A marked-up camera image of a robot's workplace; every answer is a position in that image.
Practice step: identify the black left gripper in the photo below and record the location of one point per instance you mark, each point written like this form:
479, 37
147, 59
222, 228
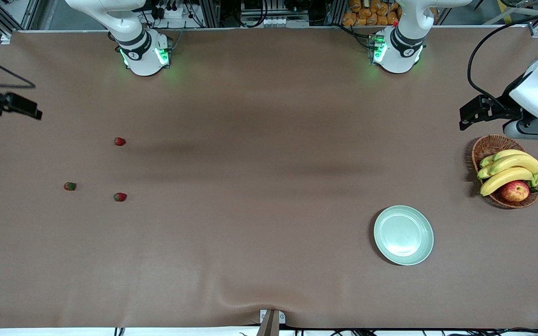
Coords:
505, 111

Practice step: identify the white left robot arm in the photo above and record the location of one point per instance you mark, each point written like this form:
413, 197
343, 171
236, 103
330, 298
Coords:
392, 61

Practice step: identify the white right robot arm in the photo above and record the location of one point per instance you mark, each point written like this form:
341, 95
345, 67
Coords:
143, 65

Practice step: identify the pale green round plate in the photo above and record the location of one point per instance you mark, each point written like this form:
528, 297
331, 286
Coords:
403, 235

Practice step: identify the brown wicker basket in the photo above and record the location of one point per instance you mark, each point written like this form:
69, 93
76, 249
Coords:
488, 144

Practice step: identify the yellow banana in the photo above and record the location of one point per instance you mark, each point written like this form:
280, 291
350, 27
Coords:
509, 154
486, 161
505, 178
484, 172
519, 163

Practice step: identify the red apple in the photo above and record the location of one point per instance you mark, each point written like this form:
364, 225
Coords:
514, 191

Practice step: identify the bag of orange buns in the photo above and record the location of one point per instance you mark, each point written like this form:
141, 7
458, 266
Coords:
367, 14

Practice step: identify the white power strip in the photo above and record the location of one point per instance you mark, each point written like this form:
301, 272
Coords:
168, 11

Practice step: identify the white connector block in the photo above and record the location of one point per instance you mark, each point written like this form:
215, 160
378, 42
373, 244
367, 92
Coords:
274, 21

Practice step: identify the brown table cover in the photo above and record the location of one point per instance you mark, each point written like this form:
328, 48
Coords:
250, 261

